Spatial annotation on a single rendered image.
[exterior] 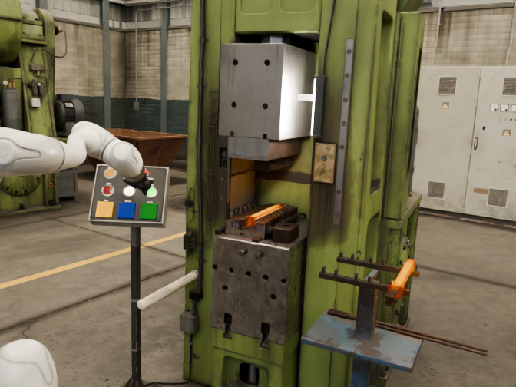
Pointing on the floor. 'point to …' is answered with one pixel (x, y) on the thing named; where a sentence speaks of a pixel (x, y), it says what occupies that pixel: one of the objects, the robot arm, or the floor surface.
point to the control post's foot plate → (138, 383)
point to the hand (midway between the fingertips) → (144, 189)
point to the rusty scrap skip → (148, 146)
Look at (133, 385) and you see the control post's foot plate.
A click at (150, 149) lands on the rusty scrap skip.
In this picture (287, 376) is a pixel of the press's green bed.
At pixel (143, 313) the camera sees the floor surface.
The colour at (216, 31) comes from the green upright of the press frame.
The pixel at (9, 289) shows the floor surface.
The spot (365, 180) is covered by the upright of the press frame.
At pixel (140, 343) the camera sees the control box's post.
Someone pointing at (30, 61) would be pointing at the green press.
